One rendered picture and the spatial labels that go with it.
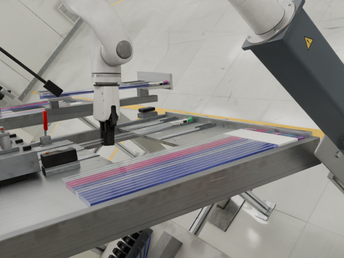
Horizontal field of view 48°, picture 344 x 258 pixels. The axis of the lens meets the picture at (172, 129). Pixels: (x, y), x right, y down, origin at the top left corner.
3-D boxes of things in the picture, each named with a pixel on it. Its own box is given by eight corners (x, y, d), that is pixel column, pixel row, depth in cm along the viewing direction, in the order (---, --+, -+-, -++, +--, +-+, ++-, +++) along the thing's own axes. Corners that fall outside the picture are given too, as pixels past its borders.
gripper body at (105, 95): (88, 81, 113) (88, 119, 114) (100, 81, 104) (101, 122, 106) (112, 81, 117) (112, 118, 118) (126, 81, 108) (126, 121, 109)
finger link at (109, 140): (102, 122, 111) (103, 145, 111) (106, 123, 108) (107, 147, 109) (113, 122, 112) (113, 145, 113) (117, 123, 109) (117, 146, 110)
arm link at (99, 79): (86, 73, 112) (87, 84, 113) (97, 73, 105) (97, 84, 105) (114, 73, 116) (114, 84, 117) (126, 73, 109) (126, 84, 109)
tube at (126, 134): (190, 121, 127) (190, 117, 127) (192, 121, 126) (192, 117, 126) (31, 158, 103) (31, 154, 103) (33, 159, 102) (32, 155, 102)
